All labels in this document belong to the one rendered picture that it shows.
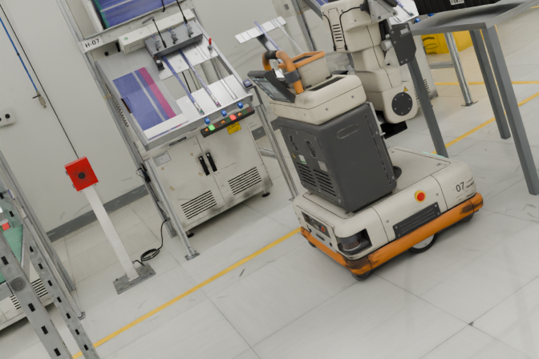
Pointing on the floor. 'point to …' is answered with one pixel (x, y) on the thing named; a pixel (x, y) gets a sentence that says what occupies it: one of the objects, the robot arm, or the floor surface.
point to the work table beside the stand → (491, 15)
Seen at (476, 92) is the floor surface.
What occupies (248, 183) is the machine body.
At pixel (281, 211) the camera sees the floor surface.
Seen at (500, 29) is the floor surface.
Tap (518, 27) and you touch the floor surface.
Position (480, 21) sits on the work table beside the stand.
